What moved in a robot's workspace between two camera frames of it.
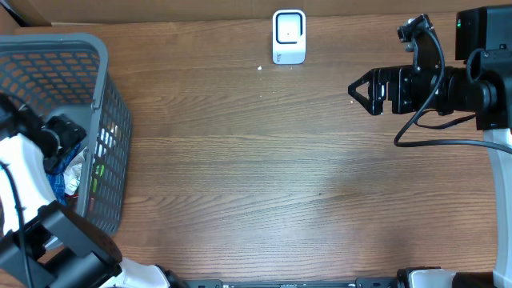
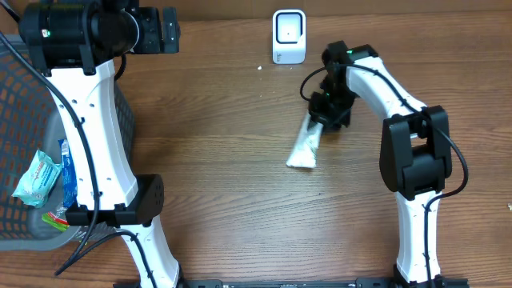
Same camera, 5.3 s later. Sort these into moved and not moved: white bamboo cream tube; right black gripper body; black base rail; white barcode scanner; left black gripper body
Moved: white bamboo cream tube; left black gripper body; right black gripper body
Not moved: black base rail; white barcode scanner
